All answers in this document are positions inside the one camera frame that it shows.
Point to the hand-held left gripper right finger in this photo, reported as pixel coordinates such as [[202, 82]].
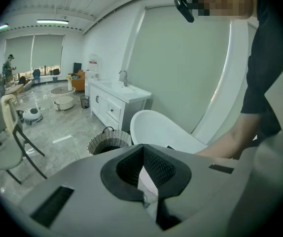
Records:
[[205, 189]]

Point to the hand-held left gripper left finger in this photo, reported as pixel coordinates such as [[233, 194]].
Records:
[[87, 194]]

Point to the woven laundry basket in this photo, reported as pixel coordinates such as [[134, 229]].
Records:
[[112, 138]]

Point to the person's right forearm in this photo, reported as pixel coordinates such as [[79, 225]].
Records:
[[230, 142]]

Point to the white bathtub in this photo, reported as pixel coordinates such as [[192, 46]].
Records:
[[161, 130]]

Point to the black mesh waste bin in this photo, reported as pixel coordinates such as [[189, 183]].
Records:
[[84, 102]]

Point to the gray chair black legs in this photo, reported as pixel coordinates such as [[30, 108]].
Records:
[[6, 149]]

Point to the small round coffee table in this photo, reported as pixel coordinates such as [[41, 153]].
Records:
[[63, 103]]

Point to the white robot vacuum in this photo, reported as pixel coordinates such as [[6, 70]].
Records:
[[32, 115]]

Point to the white vanity cabinet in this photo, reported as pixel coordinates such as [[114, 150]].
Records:
[[116, 100]]

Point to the large round coffee table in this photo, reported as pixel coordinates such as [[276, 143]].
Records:
[[62, 90]]

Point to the white vase with flowers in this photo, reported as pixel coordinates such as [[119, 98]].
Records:
[[69, 84]]

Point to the cream towel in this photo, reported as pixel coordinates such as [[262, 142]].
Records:
[[8, 112]]

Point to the chrome faucet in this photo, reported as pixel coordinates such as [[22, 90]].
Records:
[[124, 78]]

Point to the black bag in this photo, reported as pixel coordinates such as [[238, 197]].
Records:
[[56, 71]]

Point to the black monitor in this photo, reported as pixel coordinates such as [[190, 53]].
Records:
[[77, 67]]

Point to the low wooden table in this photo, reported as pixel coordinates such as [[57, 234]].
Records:
[[14, 90]]

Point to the blue chair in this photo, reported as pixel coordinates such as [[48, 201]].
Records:
[[36, 74]]

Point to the person's black shirt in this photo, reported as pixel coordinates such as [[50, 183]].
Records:
[[272, 58]]

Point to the gray roller blind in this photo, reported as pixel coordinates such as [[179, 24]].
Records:
[[48, 51], [19, 53]]

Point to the black head-mounted camera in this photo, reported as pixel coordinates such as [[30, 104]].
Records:
[[184, 7]]

